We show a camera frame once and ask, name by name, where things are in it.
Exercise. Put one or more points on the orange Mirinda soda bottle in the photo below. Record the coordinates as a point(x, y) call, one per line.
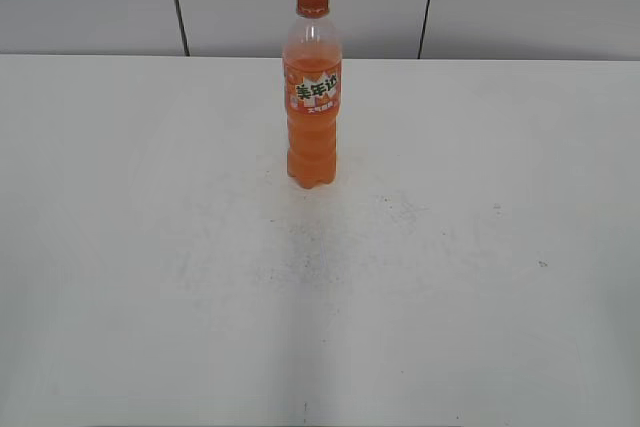
point(312, 67)

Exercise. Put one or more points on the orange plastic bottle cap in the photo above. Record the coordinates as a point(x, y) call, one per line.
point(312, 8)

